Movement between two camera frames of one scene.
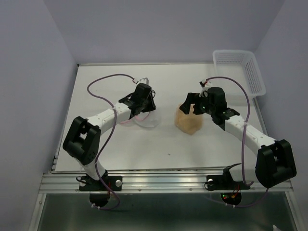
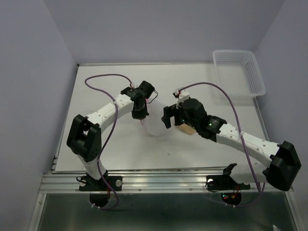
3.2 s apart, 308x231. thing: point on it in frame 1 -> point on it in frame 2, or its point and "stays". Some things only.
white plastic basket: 242,66 stays
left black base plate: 86,184 stays
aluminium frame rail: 152,184 stays
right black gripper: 192,98 -> 170,111
